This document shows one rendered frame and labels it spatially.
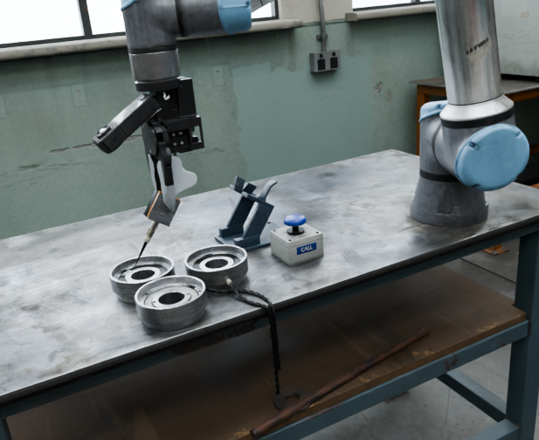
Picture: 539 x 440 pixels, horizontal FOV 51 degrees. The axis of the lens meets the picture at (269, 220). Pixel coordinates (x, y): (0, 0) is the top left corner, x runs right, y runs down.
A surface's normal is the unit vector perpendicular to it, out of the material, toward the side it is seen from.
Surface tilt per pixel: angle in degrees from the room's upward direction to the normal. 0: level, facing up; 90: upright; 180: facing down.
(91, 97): 90
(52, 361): 0
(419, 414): 0
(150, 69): 90
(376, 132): 90
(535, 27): 90
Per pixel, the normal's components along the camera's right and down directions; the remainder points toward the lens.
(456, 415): -0.08, -0.93
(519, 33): -0.87, 0.26
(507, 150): 0.11, 0.47
